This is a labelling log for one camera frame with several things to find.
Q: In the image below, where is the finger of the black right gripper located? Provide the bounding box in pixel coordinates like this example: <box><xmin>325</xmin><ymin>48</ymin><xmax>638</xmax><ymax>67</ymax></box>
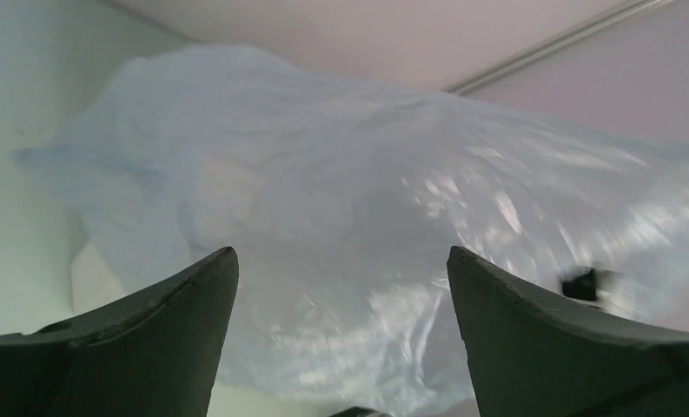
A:
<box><xmin>560</xmin><ymin>268</ymin><xmax>609</xmax><ymax>302</ymax></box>

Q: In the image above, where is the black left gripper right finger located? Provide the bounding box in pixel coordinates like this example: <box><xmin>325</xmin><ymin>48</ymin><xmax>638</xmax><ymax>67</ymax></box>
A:
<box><xmin>447</xmin><ymin>246</ymin><xmax>689</xmax><ymax>416</ymax></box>

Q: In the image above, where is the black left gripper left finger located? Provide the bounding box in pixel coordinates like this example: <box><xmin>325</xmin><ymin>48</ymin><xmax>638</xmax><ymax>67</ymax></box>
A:
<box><xmin>0</xmin><ymin>248</ymin><xmax>239</xmax><ymax>416</ymax></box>

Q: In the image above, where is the light blue plastic trash bag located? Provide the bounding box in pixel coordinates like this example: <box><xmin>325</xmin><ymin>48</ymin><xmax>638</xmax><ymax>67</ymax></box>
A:
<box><xmin>15</xmin><ymin>46</ymin><xmax>689</xmax><ymax>416</ymax></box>

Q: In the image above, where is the right aluminium frame post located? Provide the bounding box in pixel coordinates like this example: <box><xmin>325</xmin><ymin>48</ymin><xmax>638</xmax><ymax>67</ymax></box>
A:
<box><xmin>447</xmin><ymin>0</ymin><xmax>673</xmax><ymax>96</ymax></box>

